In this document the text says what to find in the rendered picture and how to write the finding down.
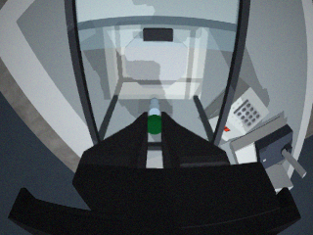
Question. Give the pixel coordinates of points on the white block with round holes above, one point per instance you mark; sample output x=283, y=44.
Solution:
x=247, y=111

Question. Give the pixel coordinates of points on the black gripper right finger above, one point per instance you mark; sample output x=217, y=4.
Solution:
x=186, y=148

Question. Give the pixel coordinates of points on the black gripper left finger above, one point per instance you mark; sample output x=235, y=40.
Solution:
x=128, y=147

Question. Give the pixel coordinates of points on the grey bench mat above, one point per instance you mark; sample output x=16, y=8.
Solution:
x=274, y=63

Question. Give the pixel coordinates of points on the green-capped sample tube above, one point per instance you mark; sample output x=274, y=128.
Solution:
x=154, y=118

